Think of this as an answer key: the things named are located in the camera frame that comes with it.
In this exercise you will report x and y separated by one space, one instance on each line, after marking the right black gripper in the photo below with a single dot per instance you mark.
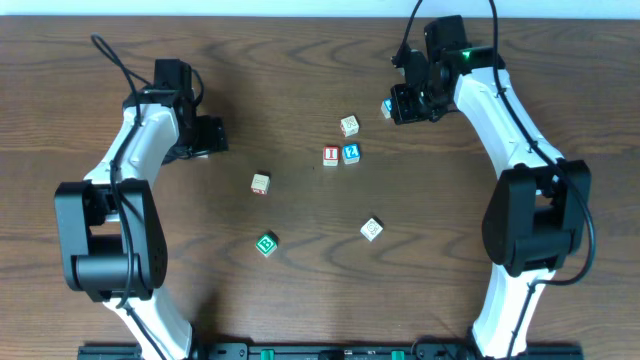
406 105

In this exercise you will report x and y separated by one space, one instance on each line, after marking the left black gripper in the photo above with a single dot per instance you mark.
214 138

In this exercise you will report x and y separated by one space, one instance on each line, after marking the blue number 2 block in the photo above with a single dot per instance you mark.
351 154

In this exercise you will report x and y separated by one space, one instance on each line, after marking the red letter I block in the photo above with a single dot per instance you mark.
331 155

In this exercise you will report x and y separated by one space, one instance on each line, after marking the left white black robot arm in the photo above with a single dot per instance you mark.
112 243

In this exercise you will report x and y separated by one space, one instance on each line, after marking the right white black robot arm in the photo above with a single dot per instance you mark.
538 212

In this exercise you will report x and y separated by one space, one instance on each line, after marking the blue letter P block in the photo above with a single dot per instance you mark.
386 108

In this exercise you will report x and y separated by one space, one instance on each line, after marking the plain wooden block red side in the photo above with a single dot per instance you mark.
260 183

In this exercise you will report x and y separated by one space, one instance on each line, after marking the wooden block red X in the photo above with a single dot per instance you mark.
349 126

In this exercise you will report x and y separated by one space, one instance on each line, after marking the green letter B block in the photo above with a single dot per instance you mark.
267 244

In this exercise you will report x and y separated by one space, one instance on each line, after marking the white wooden letter Q block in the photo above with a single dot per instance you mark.
371 229

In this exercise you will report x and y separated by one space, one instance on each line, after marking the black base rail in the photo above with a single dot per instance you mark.
423 351

